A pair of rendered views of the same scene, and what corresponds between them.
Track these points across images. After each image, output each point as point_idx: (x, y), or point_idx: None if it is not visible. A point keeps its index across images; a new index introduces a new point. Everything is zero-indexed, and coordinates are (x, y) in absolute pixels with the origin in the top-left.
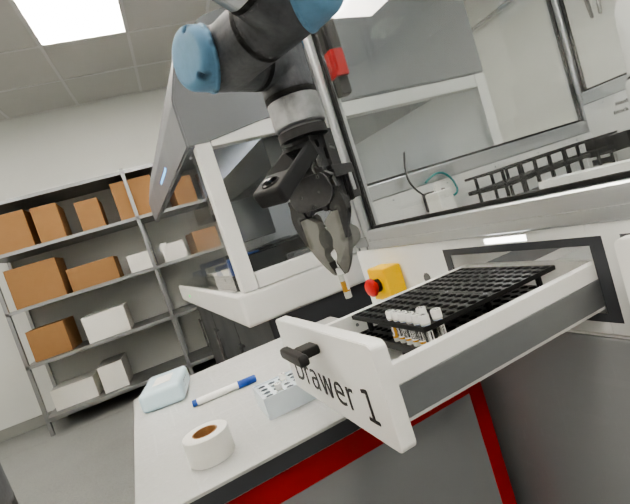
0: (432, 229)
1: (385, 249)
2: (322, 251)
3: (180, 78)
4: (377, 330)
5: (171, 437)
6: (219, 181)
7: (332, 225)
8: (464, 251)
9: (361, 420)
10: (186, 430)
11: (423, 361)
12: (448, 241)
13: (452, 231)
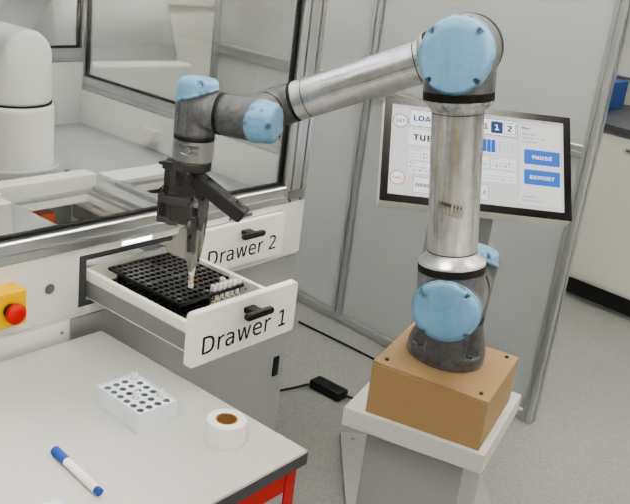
0: (72, 239)
1: None
2: (197, 253)
3: (272, 134)
4: (181, 310)
5: (176, 486)
6: None
7: (202, 233)
8: (102, 254)
9: (268, 333)
10: (165, 478)
11: None
12: (89, 247)
13: (98, 238)
